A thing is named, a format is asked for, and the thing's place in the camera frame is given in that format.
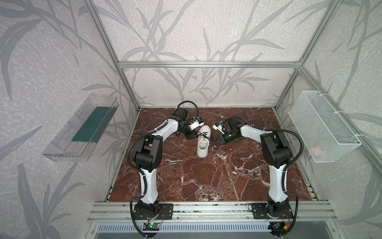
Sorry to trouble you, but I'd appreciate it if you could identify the white sneaker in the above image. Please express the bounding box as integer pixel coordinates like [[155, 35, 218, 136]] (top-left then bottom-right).
[[197, 125, 211, 158]]

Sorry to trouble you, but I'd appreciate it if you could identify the black shoelace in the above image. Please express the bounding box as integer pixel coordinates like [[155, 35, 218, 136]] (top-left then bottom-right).
[[198, 131, 219, 150]]

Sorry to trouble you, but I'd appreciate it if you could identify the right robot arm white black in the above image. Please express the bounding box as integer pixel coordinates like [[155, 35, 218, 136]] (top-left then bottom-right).
[[213, 122, 303, 219]]

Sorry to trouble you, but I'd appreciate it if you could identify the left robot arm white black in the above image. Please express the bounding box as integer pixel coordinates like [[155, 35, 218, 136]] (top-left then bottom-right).
[[127, 101, 204, 219]]

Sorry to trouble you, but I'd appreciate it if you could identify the pink item in basket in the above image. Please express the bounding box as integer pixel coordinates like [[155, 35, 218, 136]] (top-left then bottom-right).
[[309, 146, 324, 157]]

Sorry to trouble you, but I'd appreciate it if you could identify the left green circuit board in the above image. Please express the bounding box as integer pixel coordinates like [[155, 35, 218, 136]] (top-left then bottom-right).
[[142, 222, 162, 231]]

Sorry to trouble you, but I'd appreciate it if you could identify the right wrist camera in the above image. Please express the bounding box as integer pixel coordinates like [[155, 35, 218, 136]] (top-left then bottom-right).
[[212, 117, 240, 133]]

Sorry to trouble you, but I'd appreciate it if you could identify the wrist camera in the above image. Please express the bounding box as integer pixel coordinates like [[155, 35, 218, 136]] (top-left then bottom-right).
[[212, 117, 240, 133], [190, 117, 204, 130]]

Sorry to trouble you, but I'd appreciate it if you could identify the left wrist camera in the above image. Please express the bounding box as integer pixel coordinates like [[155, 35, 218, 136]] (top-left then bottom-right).
[[190, 117, 204, 130]]

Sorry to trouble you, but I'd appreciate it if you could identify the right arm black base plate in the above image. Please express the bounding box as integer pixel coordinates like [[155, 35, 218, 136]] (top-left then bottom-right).
[[248, 203, 294, 220]]

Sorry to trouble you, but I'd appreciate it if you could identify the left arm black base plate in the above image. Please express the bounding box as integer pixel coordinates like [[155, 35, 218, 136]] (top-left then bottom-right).
[[133, 203, 174, 220]]

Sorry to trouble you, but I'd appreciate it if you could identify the aluminium frame crossbar back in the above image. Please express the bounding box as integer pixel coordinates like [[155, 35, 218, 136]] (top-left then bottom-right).
[[118, 61, 299, 69]]

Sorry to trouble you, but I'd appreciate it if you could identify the white wire mesh basket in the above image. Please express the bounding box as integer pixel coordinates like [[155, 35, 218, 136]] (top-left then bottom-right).
[[288, 91, 362, 163]]

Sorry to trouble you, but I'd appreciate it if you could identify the right circuit board with wires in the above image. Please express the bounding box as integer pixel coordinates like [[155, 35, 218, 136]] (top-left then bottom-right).
[[268, 222, 291, 232]]

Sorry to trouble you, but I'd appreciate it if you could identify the clear plastic wall bin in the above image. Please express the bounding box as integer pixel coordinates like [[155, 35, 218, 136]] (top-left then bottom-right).
[[42, 93, 119, 162]]

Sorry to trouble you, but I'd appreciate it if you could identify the aluminium frame post back left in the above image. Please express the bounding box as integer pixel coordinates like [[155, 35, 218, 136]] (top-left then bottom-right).
[[85, 0, 140, 111]]

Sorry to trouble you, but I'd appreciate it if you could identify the aluminium frame post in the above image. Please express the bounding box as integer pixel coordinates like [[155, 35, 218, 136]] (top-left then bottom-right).
[[274, 0, 342, 110], [85, 0, 140, 111]]

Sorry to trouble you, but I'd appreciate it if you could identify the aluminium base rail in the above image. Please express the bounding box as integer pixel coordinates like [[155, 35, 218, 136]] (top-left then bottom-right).
[[87, 201, 338, 223]]

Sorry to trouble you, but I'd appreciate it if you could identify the aluminium frame post back right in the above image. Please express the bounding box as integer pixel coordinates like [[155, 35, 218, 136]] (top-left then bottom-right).
[[274, 0, 342, 110]]

